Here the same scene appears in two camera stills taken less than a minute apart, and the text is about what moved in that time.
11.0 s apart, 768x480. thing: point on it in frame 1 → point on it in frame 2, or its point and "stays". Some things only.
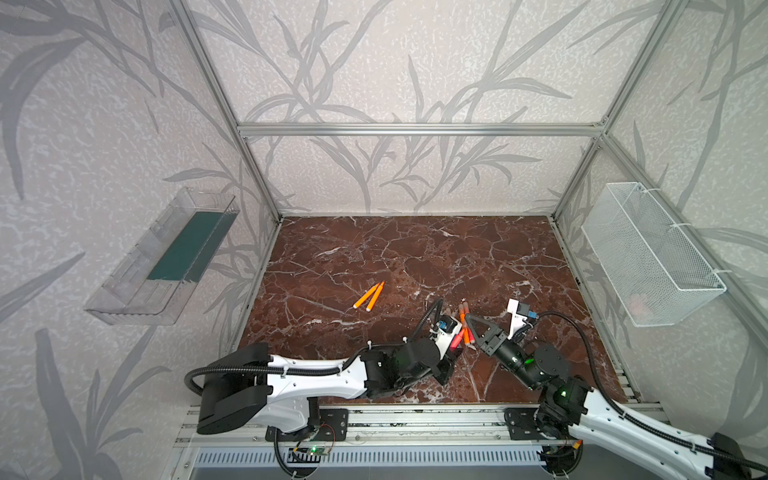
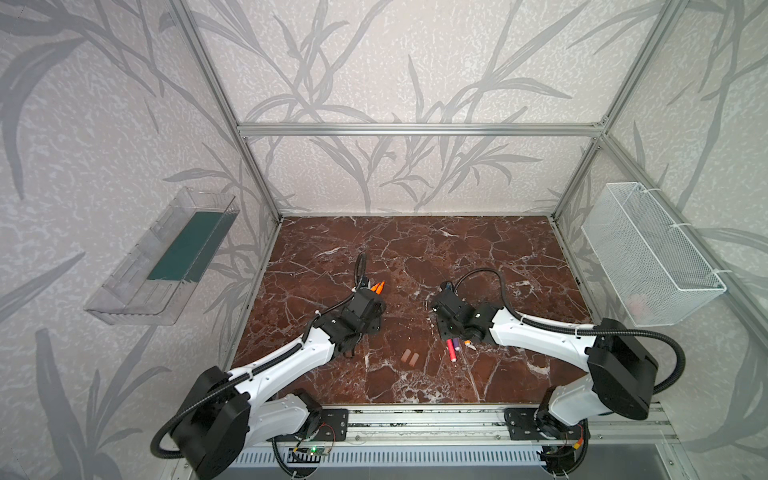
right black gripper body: (492, 341) → (447, 303)
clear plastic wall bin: (149, 282) stays
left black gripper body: (452, 355) → (367, 297)
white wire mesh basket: (657, 276) stays
